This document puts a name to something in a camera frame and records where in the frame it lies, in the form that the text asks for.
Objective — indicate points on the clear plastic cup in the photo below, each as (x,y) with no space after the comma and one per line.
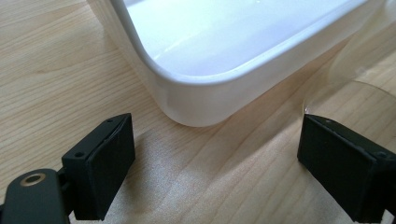
(362,65)

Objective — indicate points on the white plastic tray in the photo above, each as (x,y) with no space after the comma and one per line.
(199,56)

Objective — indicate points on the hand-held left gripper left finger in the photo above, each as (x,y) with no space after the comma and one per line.
(102,166)

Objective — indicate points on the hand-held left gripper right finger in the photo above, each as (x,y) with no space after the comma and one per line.
(345,168)

